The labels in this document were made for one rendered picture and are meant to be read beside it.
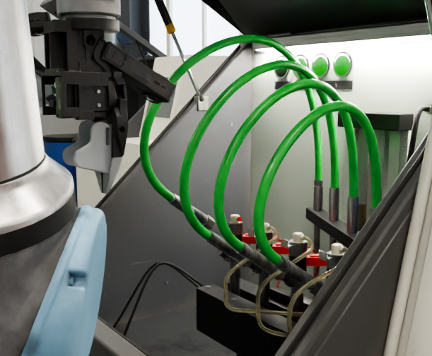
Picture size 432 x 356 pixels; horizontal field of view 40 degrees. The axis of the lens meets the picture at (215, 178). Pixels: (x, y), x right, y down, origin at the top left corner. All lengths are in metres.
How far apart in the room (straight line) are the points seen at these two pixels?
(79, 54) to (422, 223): 0.47
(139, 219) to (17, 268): 0.96
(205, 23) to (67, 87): 6.13
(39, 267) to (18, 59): 0.11
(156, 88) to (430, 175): 0.36
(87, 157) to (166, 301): 0.70
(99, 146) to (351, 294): 0.35
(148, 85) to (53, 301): 0.46
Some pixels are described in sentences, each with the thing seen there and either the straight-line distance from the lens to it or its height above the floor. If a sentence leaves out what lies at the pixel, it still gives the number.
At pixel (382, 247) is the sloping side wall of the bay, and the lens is 0.76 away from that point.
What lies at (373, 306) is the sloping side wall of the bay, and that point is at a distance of 0.77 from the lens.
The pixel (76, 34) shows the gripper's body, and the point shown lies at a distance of 0.73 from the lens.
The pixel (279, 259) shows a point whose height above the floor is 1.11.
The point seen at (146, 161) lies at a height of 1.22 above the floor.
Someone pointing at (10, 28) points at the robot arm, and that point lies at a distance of 0.33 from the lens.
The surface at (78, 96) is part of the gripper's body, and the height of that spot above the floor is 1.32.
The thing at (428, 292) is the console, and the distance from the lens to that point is 0.77.
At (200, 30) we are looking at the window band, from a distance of 6.92.
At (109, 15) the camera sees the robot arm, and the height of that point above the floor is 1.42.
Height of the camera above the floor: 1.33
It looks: 9 degrees down
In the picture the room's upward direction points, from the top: straight up
